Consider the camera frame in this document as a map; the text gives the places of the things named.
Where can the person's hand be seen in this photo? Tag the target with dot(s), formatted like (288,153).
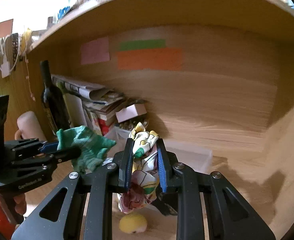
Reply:
(20,204)

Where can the yellow round plush toy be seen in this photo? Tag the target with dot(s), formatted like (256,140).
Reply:
(133,223)

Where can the wooden shelf board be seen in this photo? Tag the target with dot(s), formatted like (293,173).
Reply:
(269,18)

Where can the white paper card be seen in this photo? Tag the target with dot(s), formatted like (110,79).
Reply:
(130,112)

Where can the pink thermos flask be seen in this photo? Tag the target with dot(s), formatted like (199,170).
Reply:
(29,127)

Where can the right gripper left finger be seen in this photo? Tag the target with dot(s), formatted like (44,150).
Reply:
(81,205)

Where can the dark wine bottle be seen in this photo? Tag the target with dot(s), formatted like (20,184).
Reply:
(53,101)

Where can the small bowl of trinkets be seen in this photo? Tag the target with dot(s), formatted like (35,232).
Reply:
(131,124)

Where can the pink sticky note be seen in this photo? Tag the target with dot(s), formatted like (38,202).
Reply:
(95,51)

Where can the orange sticky note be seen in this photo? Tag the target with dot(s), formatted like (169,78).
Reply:
(156,59)

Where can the floral patterned cloth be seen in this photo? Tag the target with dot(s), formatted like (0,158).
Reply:
(144,176)

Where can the stack of books and papers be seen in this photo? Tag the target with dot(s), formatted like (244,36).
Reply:
(90,104)

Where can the green striped cloth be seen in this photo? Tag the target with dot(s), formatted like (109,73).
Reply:
(94,147)

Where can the clear plastic storage box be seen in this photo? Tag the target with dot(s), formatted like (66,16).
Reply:
(196,157)

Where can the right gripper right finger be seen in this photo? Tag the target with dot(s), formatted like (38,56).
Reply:
(229,215)

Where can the green sticky note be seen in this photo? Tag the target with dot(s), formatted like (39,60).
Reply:
(142,44)

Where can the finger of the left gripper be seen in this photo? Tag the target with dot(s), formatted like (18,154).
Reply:
(35,157)
(32,144)

